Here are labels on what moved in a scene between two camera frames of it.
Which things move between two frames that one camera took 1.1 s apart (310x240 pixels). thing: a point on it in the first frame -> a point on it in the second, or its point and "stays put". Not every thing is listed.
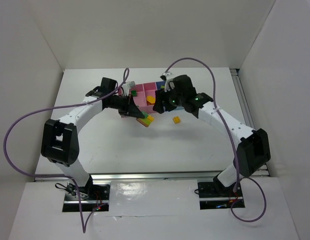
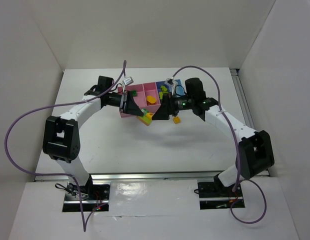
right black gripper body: [164, 102] -> [170, 106]
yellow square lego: [176, 119] stays put
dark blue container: [159, 83] stays put
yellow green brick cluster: [146, 121] stays put
